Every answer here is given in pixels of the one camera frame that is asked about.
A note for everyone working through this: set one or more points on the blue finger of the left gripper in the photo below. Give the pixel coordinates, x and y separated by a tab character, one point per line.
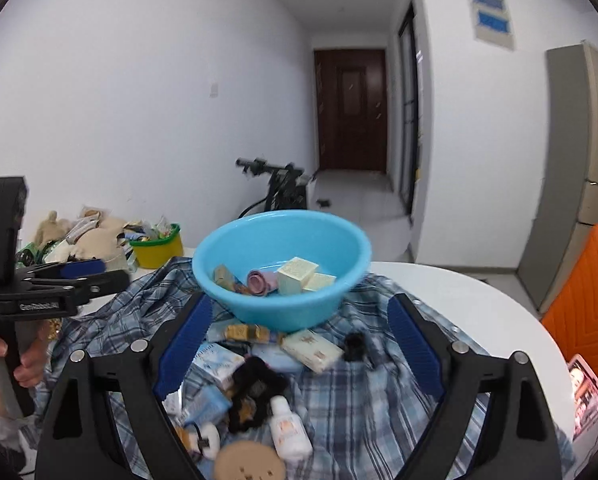
99	285
82	268

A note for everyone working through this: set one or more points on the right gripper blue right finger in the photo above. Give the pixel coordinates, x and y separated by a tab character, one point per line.
421	342

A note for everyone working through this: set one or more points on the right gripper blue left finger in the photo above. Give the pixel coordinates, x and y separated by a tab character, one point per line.
176	343

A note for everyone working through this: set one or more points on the gold blue cigarette pack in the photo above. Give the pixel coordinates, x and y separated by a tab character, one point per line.
224	278

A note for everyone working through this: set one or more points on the pink plastic cup lid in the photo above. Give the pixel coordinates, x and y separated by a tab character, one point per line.
261	283

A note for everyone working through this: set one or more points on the cream orange carton box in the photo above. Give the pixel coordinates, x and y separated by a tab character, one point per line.
293	275

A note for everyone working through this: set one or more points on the cream square carton box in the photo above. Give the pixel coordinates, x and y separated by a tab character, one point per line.
318	281

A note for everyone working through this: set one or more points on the light blue raison box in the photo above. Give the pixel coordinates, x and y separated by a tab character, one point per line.
217	364

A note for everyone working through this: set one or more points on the light blue barcode box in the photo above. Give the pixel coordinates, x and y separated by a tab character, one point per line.
209	405

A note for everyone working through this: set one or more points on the beige plush toy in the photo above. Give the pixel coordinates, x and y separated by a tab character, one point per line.
52	229

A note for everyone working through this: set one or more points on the small black box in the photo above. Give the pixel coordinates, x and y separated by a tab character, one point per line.
354	347

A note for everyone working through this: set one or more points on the black plush toy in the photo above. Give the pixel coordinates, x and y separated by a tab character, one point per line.
254	386

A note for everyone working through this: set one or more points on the yellow green storage bin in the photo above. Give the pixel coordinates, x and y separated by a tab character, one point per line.
152	254

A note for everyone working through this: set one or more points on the gold cigarette pack by basin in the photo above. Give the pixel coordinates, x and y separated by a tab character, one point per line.
248	333

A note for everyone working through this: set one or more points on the cream long narrow box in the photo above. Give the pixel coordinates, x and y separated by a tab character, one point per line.
312	350

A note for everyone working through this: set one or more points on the round tan wooden disc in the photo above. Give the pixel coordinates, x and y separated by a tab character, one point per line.
248	460

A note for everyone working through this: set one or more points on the white lotion bottle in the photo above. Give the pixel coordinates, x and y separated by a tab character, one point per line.
290	439

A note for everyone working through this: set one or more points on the light blue plastic basin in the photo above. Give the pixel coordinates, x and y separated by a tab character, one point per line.
316	259

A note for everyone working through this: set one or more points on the orange chair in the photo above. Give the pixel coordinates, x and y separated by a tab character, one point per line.
572	319

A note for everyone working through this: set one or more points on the pink hello kitty bag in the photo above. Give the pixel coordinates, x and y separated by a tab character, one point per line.
585	395

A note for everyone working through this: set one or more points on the black bicycle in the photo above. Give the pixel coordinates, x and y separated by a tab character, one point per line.
287	187

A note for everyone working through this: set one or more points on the grey beige refrigerator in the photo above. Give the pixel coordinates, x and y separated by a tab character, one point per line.
568	207

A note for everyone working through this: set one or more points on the black framed glass door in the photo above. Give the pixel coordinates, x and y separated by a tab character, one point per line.
410	110

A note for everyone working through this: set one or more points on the dark brown door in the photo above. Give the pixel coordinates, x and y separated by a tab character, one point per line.
351	109

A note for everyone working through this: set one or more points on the white charger with cable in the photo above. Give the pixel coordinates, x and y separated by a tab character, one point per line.
204	441

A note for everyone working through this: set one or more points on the white wall switch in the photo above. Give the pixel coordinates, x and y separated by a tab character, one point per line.
214	90

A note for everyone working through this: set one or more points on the grey wall panel blue screens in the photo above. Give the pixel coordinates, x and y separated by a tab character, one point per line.
492	23

